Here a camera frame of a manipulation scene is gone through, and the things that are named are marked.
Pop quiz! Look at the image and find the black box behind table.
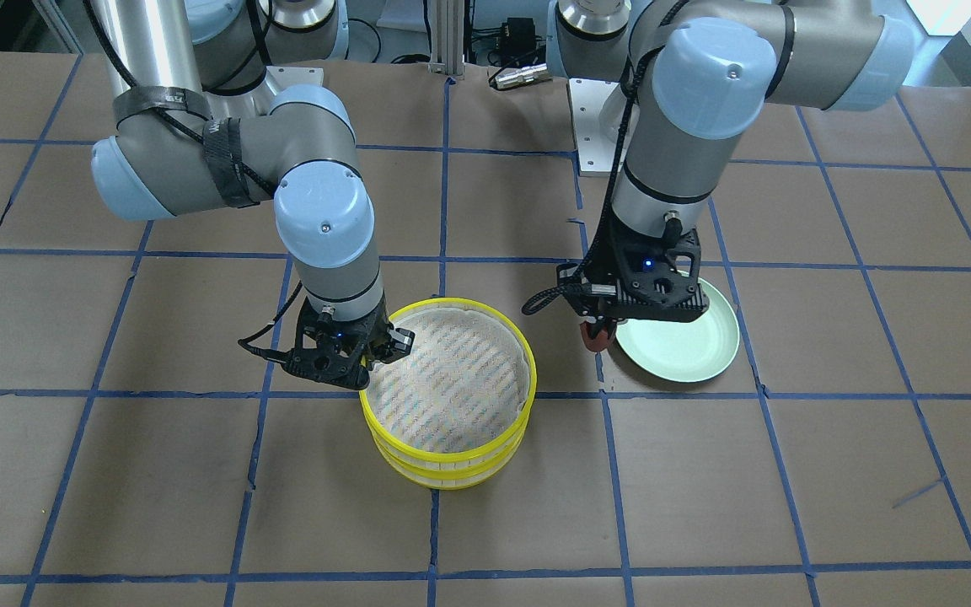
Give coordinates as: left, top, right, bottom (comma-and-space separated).
496, 17, 537, 56

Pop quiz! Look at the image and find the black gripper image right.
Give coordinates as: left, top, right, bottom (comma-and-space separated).
556, 212, 710, 338

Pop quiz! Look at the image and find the yellow top steamer layer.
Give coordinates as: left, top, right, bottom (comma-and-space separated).
359, 298, 537, 462

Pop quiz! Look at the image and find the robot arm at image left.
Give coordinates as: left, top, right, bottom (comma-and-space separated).
84, 1, 415, 389

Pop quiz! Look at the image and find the light green plate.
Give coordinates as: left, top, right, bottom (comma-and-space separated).
616, 279, 741, 383

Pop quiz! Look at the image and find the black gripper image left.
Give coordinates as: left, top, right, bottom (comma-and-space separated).
282, 298, 416, 389

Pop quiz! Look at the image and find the dark red bun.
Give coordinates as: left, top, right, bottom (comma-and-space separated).
579, 320, 618, 353

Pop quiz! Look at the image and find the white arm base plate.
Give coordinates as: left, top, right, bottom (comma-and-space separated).
569, 79, 627, 178
259, 66, 325, 97

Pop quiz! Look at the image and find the yellow steamer layer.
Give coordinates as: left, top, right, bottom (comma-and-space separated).
363, 408, 529, 491
359, 298, 537, 462

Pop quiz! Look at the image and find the yellow bottom steamer layer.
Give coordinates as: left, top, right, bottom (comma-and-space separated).
363, 408, 529, 491

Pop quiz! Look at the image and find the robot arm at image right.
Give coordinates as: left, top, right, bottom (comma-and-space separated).
523, 1, 920, 351

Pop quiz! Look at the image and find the silver metal cylinder connector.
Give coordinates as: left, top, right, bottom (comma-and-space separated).
488, 64, 554, 91

